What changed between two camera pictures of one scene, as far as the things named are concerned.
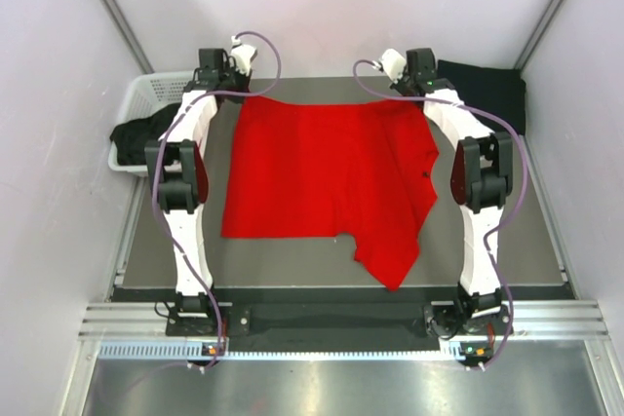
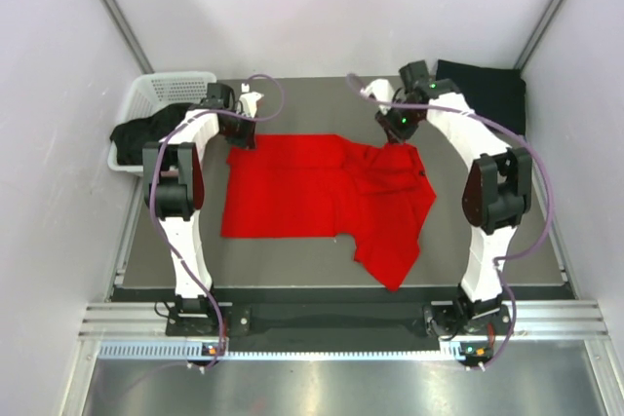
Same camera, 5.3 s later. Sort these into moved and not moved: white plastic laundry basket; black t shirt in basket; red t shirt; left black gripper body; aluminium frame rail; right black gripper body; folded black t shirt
Moved: right black gripper body; red t shirt; left black gripper body
Not moved: white plastic laundry basket; black t shirt in basket; aluminium frame rail; folded black t shirt
